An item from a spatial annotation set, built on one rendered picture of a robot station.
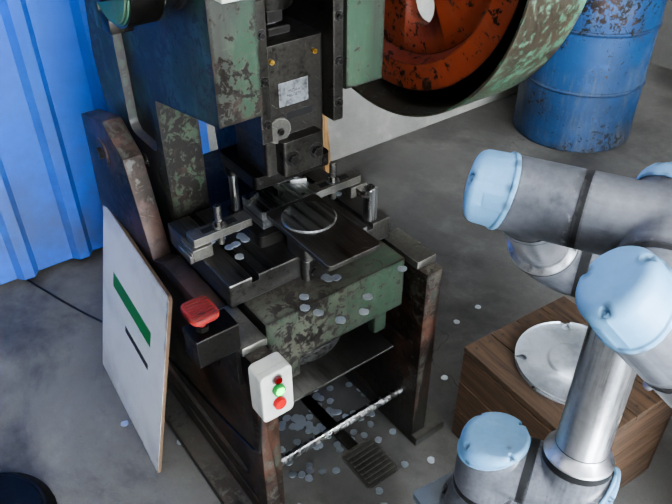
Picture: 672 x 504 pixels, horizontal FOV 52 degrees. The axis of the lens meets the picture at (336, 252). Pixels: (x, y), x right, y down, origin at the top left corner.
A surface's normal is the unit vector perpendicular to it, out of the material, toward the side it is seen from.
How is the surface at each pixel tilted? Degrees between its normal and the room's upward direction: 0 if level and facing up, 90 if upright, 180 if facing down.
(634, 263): 45
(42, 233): 90
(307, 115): 90
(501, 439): 8
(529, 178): 33
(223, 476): 0
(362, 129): 90
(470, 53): 90
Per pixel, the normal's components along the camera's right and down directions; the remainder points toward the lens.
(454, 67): -0.80, 0.36
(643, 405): 0.00, -0.79
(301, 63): 0.60, 0.48
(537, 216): -0.43, 0.45
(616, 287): -0.70, -0.61
